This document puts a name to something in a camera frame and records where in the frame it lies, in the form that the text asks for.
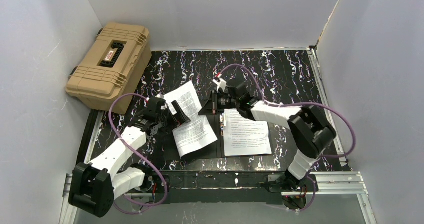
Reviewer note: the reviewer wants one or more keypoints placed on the tan plastic tool case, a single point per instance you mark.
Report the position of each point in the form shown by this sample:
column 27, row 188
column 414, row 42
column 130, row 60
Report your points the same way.
column 112, row 68

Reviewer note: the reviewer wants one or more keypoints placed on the printed white paper sheets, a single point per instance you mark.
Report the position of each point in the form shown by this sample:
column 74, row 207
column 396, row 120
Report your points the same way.
column 244, row 136

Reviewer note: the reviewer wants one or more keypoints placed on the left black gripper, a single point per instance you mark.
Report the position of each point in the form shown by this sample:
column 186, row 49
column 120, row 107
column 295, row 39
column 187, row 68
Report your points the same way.
column 174, row 113

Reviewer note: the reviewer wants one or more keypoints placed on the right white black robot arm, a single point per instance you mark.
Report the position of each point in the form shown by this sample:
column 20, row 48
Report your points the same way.
column 311, row 130

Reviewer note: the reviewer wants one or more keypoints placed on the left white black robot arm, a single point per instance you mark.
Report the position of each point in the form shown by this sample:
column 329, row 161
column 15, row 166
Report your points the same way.
column 96, row 185

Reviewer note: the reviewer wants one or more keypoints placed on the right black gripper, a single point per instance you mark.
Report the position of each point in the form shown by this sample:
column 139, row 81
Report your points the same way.
column 214, row 102

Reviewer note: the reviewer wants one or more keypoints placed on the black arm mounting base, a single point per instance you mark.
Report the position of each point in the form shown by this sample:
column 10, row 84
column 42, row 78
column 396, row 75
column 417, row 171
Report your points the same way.
column 234, row 187

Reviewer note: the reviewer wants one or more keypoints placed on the silver folder lever clip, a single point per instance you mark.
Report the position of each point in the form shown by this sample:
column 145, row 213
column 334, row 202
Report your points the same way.
column 222, row 123

